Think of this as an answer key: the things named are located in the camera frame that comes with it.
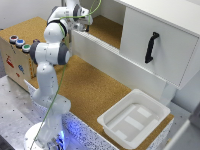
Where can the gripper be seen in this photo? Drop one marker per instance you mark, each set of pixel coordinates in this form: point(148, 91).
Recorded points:
point(83, 22)

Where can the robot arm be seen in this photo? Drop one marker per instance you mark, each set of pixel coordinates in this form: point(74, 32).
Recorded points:
point(46, 73)

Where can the wooden drawer box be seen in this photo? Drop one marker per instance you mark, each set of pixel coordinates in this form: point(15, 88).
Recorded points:
point(28, 28)

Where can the white cabinet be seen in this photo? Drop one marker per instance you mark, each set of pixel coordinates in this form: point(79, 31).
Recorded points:
point(100, 58)

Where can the green button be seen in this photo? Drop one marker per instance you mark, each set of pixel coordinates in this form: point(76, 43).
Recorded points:
point(26, 47)

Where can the blue button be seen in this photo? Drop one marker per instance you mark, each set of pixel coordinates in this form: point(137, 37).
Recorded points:
point(20, 42)

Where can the red button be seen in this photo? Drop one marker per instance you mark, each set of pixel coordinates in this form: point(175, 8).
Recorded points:
point(13, 38)

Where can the white sliding door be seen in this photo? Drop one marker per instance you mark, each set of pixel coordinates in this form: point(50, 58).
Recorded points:
point(166, 63)

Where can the white plastic box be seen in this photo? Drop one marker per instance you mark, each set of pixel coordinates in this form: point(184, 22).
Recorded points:
point(133, 123)

